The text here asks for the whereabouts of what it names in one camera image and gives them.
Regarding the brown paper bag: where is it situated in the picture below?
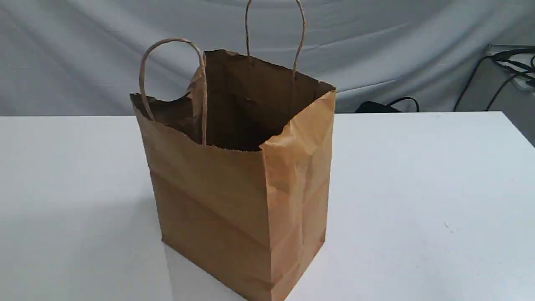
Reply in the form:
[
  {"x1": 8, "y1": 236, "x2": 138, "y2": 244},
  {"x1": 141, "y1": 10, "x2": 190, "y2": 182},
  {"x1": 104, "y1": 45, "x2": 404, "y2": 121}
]
[{"x1": 130, "y1": 1, "x2": 336, "y2": 301}]

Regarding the black looped cable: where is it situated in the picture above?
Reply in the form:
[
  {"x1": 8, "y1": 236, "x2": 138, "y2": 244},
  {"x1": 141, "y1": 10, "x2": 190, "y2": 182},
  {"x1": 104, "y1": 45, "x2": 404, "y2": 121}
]
[{"x1": 355, "y1": 97, "x2": 420, "y2": 113}]

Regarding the black cable bundle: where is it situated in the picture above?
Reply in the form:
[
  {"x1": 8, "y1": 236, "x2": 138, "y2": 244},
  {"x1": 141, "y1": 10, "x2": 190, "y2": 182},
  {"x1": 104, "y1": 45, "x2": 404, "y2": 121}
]
[{"x1": 453, "y1": 48, "x2": 535, "y2": 112}]

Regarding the grey backdrop cloth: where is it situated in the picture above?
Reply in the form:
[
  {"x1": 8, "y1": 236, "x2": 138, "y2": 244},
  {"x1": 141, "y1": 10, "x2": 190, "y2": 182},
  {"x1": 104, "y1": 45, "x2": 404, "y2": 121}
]
[{"x1": 0, "y1": 0, "x2": 534, "y2": 116}]

